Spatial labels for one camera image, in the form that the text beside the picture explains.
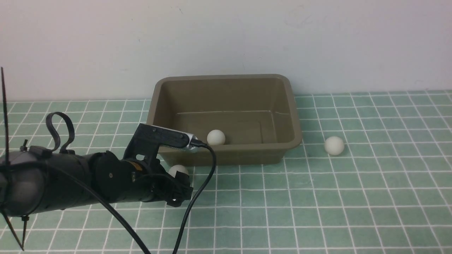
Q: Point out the green checked tablecloth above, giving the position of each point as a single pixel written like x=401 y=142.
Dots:
x=389 y=192

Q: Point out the white ball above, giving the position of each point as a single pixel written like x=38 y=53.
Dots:
x=334 y=145
x=216 y=138
x=174 y=170

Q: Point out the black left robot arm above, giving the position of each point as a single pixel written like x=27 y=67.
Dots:
x=37 y=190

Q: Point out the brown plastic bin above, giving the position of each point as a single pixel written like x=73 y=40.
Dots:
x=256 y=112

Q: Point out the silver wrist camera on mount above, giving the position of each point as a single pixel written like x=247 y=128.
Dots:
x=147 y=139

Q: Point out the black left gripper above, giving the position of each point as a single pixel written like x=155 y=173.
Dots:
x=172 y=190

